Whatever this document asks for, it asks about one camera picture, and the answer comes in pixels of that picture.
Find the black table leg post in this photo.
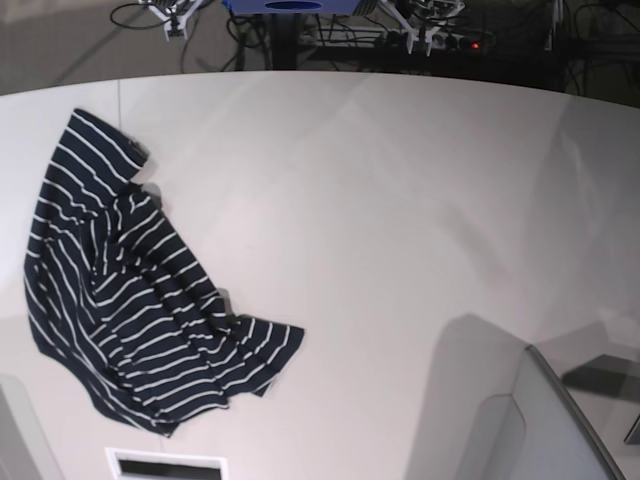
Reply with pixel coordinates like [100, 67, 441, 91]
[269, 14, 301, 71]

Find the blue bin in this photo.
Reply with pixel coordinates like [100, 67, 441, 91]
[223, 0, 359, 15]

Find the white power strip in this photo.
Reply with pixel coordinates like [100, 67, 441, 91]
[299, 24, 493, 53]

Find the navy white striped t-shirt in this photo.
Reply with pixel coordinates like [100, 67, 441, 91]
[24, 109, 305, 438]

